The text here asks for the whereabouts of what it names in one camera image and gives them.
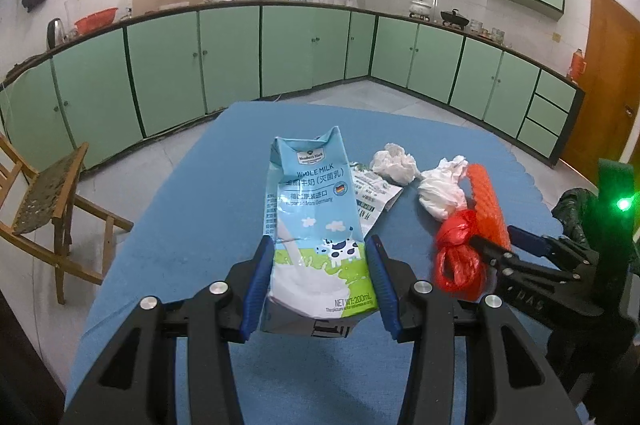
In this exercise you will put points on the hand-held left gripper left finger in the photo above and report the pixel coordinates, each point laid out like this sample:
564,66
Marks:
257,285

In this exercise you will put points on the black wok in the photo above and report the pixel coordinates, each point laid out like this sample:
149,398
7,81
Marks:
455,20

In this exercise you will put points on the clear glass jar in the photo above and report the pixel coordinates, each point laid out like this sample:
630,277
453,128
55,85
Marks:
498,35
476,28

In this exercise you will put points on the green lower cabinets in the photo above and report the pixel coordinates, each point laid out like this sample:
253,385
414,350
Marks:
300,45

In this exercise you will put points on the white cooking pot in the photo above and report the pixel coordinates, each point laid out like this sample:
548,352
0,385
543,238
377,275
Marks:
420,8

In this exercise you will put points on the red plastic basket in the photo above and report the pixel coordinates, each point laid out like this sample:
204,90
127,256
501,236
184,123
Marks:
96,21

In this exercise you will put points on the green white wrapper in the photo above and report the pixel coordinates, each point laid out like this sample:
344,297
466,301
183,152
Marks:
374,195

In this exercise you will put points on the wooden folding chair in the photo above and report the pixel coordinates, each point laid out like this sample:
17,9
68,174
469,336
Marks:
45,190

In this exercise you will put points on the steel kettle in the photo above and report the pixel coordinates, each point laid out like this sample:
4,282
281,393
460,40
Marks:
56,34

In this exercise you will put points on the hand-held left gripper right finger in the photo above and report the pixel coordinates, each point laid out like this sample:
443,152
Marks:
382,285

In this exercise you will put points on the orange thermos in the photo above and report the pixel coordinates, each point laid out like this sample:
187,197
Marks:
578,65

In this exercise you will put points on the light blue milk carton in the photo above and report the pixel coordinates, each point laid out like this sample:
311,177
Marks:
310,205

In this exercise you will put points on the wooden door with knob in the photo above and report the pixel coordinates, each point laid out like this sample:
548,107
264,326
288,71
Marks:
610,80

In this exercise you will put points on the blue scalloped table mat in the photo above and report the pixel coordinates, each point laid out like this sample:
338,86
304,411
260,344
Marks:
200,205

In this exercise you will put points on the orange foam net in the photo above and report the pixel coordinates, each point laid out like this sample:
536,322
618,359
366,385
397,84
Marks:
485,200

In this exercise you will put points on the crumpled white tissue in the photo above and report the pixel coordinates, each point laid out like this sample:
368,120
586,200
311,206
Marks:
395,162
442,190

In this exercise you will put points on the black bag-lined trash bin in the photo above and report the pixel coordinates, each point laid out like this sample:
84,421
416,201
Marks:
570,211

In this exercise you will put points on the red plastic bag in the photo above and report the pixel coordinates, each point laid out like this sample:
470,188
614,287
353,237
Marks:
452,267

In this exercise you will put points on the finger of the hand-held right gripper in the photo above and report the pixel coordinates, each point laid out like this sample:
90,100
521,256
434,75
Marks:
487,250
527,241

